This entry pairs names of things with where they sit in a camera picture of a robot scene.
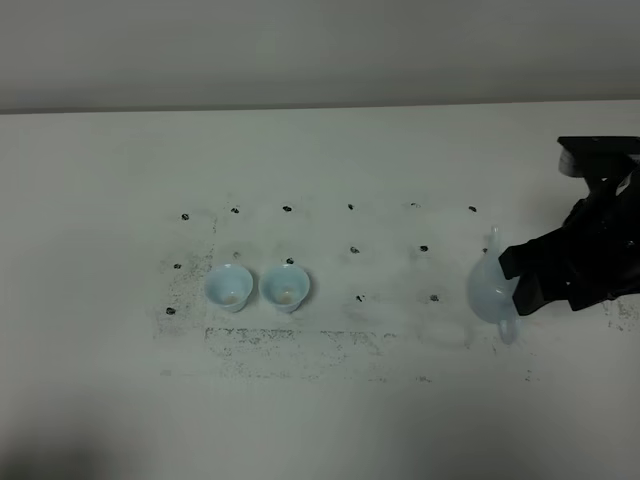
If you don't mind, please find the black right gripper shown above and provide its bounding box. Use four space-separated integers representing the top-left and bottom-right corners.
499 169 639 316

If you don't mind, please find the light blue porcelain teapot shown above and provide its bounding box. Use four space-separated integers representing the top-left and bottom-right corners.
466 225 520 345

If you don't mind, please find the right light blue teacup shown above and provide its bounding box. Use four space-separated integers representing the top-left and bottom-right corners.
259 264 311 314

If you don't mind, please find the light blue teacup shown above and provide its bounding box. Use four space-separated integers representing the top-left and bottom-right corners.
204 264 254 313
259 264 311 314

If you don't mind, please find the left light blue teacup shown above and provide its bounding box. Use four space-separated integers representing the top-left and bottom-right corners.
204 264 254 313

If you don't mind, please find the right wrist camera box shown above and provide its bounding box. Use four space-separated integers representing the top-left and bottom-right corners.
557 136 639 191

